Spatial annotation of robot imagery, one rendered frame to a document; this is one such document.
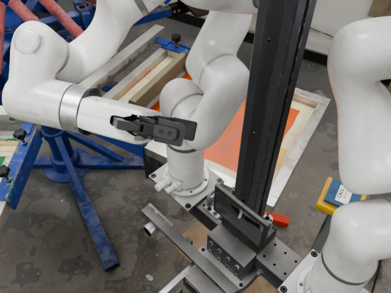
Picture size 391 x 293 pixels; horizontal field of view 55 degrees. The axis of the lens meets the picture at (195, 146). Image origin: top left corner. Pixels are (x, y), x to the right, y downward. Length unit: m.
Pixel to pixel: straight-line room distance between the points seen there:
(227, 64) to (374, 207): 0.35
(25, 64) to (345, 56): 0.46
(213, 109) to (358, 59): 0.29
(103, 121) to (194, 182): 0.48
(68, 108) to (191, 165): 0.42
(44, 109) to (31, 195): 2.01
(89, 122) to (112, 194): 1.90
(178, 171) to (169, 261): 1.27
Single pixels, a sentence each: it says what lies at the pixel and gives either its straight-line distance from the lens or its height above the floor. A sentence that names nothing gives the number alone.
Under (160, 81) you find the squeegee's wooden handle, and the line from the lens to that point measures 1.49.
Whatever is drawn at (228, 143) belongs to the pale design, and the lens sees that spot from 1.37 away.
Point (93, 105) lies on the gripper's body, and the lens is 0.56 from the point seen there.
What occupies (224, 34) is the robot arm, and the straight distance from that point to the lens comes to 0.74.
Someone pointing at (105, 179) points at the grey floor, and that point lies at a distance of 2.53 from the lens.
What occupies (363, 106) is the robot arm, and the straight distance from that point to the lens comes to 0.60.
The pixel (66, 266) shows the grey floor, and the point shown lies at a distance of 2.26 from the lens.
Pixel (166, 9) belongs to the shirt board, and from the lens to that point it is 2.24.
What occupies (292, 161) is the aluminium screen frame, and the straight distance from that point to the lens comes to 1.30.
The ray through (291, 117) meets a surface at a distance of 1.51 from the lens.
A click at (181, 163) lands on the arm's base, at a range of 0.91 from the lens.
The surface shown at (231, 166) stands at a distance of 1.30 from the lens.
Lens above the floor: 1.95
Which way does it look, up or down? 47 degrees down
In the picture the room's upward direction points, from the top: straight up
